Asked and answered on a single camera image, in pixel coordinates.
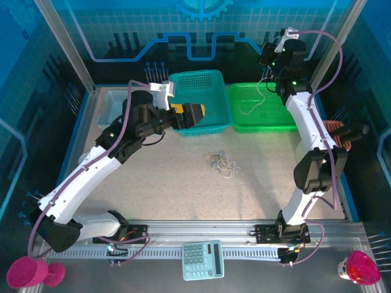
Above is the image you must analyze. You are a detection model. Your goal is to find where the thin white cable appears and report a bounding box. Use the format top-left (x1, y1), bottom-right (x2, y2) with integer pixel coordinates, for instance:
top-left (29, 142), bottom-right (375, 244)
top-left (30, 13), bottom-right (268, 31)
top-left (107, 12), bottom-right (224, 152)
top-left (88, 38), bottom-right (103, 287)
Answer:
top-left (218, 160), bottom-right (243, 178)
top-left (239, 76), bottom-right (277, 116)

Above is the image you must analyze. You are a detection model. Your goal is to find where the thin yellow cable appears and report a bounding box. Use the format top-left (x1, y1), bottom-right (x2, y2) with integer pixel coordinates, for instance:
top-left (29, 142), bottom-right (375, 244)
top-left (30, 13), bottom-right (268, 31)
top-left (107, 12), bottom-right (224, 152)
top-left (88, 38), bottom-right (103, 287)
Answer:
top-left (206, 154), bottom-right (228, 170)

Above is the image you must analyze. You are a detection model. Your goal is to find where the teal plastic basket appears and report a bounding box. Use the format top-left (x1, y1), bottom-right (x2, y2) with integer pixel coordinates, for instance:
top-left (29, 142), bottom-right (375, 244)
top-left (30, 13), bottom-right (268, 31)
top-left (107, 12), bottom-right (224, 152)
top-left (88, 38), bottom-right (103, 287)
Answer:
top-left (168, 69), bottom-right (232, 137)

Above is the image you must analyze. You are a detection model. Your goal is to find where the pale grey perforated basket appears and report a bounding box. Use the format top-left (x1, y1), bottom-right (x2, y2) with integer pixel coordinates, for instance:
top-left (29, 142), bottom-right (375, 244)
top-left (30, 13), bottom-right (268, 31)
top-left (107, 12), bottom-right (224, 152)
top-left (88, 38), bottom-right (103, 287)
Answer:
top-left (97, 90), bottom-right (161, 129)

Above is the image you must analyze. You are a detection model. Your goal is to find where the green plastic basket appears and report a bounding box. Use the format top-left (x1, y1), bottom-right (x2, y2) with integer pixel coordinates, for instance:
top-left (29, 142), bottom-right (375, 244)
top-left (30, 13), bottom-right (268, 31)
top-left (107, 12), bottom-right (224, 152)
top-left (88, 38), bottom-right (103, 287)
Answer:
top-left (227, 82), bottom-right (315, 134)

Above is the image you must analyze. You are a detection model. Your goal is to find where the light blue calculator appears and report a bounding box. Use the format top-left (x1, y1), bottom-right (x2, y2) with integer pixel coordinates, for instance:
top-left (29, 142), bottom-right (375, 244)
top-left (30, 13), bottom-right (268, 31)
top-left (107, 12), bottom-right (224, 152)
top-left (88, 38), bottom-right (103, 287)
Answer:
top-left (182, 240), bottom-right (225, 281)

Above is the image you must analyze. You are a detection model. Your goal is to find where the magenta goblet cup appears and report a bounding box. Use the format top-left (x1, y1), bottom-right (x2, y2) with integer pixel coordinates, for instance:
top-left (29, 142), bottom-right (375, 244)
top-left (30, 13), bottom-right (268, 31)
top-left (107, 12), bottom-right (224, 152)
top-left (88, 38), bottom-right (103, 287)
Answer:
top-left (5, 255), bottom-right (67, 289)

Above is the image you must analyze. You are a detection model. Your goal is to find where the pink cup silver base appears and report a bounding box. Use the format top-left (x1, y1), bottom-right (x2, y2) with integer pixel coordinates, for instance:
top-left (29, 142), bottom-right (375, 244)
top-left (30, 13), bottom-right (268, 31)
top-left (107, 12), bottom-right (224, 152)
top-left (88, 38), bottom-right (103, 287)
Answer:
top-left (337, 250), bottom-right (382, 286)

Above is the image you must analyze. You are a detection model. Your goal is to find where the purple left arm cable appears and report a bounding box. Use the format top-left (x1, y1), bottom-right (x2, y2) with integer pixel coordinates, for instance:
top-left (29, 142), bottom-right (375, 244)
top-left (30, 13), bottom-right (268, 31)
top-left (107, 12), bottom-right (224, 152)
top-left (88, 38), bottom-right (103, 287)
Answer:
top-left (27, 79), bottom-right (153, 266)

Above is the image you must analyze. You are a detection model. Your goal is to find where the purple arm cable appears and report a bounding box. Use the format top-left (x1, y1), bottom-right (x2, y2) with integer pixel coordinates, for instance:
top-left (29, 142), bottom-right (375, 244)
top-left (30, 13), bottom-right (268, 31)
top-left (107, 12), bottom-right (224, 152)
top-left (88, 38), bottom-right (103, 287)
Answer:
top-left (282, 29), bottom-right (345, 266)
top-left (27, 79), bottom-right (153, 266)

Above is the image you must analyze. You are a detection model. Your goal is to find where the aluminium frame post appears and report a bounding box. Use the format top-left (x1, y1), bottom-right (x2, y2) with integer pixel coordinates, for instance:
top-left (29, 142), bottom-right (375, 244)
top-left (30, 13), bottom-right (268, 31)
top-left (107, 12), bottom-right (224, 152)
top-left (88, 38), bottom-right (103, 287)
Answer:
top-left (33, 0), bottom-right (97, 94)
top-left (307, 0), bottom-right (369, 92)

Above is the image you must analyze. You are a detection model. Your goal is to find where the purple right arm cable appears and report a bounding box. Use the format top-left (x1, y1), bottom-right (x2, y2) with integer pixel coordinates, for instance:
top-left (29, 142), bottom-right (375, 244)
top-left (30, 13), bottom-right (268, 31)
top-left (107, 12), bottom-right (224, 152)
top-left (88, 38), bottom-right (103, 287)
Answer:
top-left (282, 29), bottom-right (345, 266)

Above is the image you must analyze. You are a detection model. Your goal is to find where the black handled utensil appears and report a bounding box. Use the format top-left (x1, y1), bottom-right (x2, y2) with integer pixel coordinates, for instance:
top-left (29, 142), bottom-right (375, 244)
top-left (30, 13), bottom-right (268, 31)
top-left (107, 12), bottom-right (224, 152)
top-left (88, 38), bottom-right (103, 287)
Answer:
top-left (332, 123), bottom-right (370, 144)

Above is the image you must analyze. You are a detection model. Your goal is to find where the aluminium extrusion rail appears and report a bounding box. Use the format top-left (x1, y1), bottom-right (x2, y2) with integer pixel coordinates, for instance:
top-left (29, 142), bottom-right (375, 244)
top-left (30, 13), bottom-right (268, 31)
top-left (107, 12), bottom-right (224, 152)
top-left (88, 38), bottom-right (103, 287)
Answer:
top-left (73, 218), bottom-right (364, 247)

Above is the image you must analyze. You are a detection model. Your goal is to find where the grey slotted cable duct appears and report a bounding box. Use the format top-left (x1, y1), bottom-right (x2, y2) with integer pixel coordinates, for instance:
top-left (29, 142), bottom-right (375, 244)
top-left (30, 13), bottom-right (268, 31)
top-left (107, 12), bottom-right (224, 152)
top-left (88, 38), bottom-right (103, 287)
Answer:
top-left (47, 245), bottom-right (283, 261)

